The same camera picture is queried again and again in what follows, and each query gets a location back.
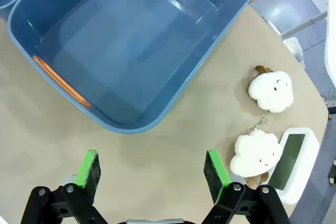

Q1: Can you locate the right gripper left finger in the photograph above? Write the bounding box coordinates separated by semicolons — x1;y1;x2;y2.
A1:
20;150;109;224

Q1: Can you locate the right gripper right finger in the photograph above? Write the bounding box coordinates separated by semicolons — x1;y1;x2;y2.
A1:
201;150;291;224

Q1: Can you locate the white cloud plush toy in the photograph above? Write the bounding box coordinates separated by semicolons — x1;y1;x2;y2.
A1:
229;116;284;186
248;65;295;116

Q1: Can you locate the white digital clock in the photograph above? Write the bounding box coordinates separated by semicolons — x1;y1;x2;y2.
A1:
266;127;320;206

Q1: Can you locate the clear plastic bag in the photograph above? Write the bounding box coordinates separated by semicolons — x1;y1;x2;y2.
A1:
283;37;307;69

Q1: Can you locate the grey metal bar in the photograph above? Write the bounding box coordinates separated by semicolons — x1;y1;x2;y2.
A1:
280;10;328;38

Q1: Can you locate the white curved panel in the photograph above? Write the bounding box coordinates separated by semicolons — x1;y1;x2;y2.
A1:
324;0;336;99

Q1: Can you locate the black metal bracket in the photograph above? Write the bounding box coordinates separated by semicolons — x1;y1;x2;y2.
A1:
322;97;336;116

